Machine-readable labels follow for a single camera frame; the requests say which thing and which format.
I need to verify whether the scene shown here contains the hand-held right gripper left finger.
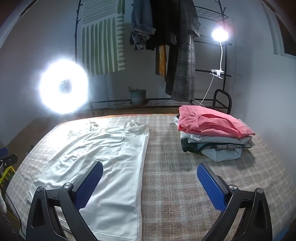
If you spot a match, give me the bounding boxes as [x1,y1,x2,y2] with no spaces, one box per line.
[26,161,104,241]

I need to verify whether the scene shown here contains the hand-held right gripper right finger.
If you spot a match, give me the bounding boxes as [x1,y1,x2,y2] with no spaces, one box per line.
[196,163,273,241]

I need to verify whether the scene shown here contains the white shorts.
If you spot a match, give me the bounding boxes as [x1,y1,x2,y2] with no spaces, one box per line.
[26,119,149,240]

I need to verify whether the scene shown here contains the black metal clothes rack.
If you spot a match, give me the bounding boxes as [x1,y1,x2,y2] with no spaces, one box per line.
[73,0,233,116]

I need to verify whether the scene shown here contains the light blue folded garment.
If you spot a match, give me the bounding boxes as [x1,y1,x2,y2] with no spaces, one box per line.
[200,142,245,162]

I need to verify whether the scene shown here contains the plaid blanket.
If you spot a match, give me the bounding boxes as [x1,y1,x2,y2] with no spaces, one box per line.
[6,113,296,241]

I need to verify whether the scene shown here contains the dark folded garment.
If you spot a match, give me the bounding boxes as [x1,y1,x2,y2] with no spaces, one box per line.
[181,139,255,153]

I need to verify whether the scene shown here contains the white folded garment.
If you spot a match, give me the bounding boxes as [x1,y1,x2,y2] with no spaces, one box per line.
[180,131,252,143]

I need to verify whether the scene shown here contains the pink folded garment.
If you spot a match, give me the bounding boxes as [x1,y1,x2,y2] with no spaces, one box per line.
[177,105,255,137]

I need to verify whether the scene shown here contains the yellow box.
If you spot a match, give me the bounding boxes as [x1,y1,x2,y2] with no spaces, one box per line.
[0,167,15,188]

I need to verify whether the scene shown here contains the potted plant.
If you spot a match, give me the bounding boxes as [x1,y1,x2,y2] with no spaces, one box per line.
[128,86,147,105]

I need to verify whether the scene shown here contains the yellow hanging garment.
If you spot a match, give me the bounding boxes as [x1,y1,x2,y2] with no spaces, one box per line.
[155,44,167,77]

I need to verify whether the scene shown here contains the white clip lamp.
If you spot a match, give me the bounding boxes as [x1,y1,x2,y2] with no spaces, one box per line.
[210,27,230,80]

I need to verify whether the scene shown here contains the black hanging garment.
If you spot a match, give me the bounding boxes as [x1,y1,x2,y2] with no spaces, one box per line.
[146,0,185,95]

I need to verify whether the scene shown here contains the denim jacket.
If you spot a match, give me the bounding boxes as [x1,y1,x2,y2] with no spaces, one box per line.
[129,0,156,50]

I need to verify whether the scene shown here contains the black cable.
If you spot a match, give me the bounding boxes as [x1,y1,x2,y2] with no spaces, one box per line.
[5,192,26,232]

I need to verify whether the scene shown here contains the white lamp cable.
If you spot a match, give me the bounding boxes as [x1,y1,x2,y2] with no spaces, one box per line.
[190,74,214,107]

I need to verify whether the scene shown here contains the ring light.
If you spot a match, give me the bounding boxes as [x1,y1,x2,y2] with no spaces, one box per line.
[38,58,89,114]

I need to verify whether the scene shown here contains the green striped wall hanging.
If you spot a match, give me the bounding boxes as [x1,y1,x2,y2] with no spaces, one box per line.
[80,0,126,76]

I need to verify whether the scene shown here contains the white window frame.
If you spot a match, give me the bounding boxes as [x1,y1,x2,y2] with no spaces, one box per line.
[261,0,296,61]

